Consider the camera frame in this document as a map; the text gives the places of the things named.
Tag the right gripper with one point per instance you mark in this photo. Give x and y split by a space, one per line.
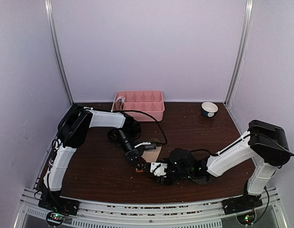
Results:
168 183

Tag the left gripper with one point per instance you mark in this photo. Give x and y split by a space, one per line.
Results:
132 155

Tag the beige striped sock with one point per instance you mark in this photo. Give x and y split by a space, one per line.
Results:
150 155

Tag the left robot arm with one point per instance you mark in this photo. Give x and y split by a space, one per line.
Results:
72 132

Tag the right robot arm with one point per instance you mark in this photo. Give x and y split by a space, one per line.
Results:
262 139

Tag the rolled socks in tray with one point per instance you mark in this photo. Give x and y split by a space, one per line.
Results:
119 103

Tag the pink divided organizer tray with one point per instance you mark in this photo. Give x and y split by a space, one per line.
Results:
150 102

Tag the white and teal bowl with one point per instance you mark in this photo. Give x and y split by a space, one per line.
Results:
209 109

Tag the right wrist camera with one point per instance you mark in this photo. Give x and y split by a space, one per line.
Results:
158 169

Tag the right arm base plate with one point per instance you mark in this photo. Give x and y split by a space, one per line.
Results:
243 207

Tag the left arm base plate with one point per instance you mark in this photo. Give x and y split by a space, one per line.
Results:
59 211

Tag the aluminium front rail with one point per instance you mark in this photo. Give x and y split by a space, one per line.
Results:
198 214

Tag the right aluminium frame post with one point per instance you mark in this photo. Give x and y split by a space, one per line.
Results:
241 51

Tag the aluminium frame post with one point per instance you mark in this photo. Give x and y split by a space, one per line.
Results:
241 51
58 56

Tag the left aluminium frame post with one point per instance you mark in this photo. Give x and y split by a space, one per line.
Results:
58 56

